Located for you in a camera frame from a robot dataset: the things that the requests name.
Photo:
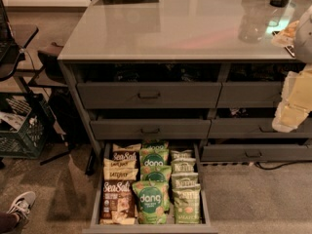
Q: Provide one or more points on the top right grey drawer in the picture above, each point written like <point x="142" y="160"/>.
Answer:
<point x="249" y="94"/>

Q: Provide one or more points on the front green dang chip bag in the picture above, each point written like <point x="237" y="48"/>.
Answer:
<point x="152" y="201"/>

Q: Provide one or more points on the top left grey drawer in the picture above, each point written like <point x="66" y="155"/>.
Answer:
<point x="126" y="95"/>

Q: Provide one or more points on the open bottom left drawer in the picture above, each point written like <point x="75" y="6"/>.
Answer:
<point x="204" y="227"/>

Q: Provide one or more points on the rear brown sea salt bag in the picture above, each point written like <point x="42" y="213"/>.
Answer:
<point x="125" y="155"/>

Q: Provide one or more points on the rear green kettle chip bag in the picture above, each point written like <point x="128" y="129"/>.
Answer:
<point x="175" y="154"/>

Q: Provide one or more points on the grey drawer cabinet with counter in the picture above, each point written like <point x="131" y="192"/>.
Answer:
<point x="179" y="41"/>

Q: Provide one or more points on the black office chair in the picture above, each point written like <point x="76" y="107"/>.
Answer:
<point x="10" y="51"/>

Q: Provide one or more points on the middle left grey drawer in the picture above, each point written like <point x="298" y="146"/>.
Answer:
<point x="150" y="128"/>

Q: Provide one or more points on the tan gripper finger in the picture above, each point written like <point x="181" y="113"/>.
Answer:
<point x="288" y="118"/>
<point x="285" y="37"/>

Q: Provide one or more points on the front brown sea salt bag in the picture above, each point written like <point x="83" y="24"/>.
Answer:
<point x="118" y="203"/>

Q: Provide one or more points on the yellow chip bag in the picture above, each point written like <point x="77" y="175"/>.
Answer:
<point x="132" y="147"/>
<point x="120" y="174"/>
<point x="119" y="164"/>

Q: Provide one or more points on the grey white sneaker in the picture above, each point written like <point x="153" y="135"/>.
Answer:
<point x="23" y="204"/>

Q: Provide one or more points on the brown sea salt bag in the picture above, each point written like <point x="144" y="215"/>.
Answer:
<point x="118" y="203"/>
<point x="125" y="155"/>

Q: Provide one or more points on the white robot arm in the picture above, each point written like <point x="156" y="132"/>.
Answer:
<point x="303" y="42"/>

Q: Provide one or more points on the green plastic milk crate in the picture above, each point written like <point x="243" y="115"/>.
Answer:
<point x="25" y="122"/>

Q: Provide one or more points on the middle right grey drawer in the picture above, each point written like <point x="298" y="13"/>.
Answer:
<point x="254" y="128"/>

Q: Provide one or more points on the green dang chip bag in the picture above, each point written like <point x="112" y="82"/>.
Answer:
<point x="155" y="144"/>
<point x="156" y="173"/>
<point x="152" y="201"/>
<point x="153" y="157"/>

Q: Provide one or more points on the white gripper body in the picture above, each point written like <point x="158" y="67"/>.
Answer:
<point x="304" y="38"/>

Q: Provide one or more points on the front yellow chip bag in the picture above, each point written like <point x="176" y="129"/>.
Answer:
<point x="120" y="174"/>

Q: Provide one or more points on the rear green dang chip bag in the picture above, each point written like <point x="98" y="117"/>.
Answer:
<point x="155" y="144"/>

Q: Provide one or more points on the rear yellow chip bag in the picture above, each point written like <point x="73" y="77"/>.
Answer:
<point x="132" y="147"/>

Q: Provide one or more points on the black white fiducial marker board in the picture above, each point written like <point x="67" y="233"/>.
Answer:
<point x="289" y="49"/>

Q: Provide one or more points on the green kettle chip bag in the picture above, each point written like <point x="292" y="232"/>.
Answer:
<point x="183" y="165"/>
<point x="181" y="180"/>
<point x="175" y="154"/>

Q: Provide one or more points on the dark trouser leg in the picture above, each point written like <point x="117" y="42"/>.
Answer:
<point x="8" y="222"/>

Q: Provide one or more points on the green jalapeno chip bag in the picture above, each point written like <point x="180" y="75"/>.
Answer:
<point x="187" y="204"/>

